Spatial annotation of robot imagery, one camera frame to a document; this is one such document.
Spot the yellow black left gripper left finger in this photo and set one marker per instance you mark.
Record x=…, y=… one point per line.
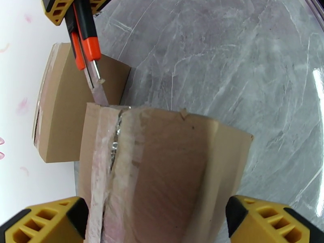
x=45, y=224

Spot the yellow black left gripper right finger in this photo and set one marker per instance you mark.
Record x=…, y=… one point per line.
x=263, y=224

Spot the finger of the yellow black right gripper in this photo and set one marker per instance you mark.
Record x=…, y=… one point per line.
x=48, y=7
x=97, y=3

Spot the orange black utility knife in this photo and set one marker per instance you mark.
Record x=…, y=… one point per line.
x=84, y=22

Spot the brown cardboard box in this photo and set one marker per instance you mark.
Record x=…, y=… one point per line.
x=65, y=110

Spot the cardboard box with cut tape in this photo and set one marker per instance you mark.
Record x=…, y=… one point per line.
x=172, y=161

